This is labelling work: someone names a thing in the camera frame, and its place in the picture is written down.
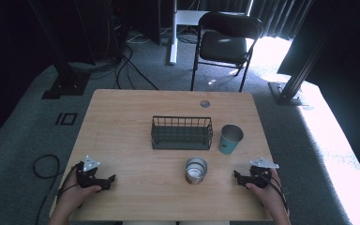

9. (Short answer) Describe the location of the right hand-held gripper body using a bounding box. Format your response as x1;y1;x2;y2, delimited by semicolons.
248;157;280;190

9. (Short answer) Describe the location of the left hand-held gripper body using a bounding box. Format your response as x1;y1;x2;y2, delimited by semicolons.
75;155;105;189

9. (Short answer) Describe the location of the teal metal cup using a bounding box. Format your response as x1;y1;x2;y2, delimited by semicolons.
217;124;245;156

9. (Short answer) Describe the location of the steel cup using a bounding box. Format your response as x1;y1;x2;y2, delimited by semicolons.
185;157;208;186

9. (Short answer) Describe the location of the black wire basket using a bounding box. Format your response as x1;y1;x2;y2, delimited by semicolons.
150;115;214;151

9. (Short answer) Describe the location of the person's right hand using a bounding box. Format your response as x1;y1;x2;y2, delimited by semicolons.
245;169;288;215

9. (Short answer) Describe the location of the person's left hand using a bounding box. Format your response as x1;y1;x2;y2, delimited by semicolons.
55;170;103;219

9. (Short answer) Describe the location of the black metal stand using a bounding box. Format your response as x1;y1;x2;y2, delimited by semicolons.
267;29;329;107
27;0;92;100

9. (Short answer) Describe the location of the black folding chair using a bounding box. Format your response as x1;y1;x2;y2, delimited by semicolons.
189;11;264;94

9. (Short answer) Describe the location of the dark equipment cabinet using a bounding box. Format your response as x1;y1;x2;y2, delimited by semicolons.
71;0;162;66

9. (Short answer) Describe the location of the right hand-held gripper cable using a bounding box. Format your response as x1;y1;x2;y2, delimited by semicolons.
261;172;291;218

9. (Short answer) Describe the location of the hand-held gripper cable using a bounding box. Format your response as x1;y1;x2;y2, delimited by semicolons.
261;172;291;218
55;163;86;210

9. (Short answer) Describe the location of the left hand-held gripper cable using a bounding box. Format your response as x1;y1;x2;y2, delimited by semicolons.
55;163;86;210

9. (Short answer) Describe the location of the black looped floor cable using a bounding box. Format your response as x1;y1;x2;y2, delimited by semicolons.
32;154;63;225

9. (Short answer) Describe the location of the bundle of floor cables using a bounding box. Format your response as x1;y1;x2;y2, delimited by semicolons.
87;31;160;92

